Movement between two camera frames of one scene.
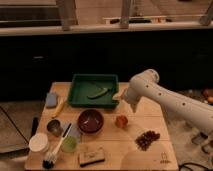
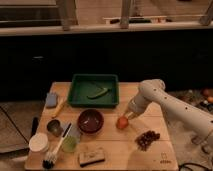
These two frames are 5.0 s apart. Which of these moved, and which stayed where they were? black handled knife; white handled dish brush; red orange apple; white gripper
Moved: white gripper
Stayed: black handled knife; white handled dish brush; red orange apple
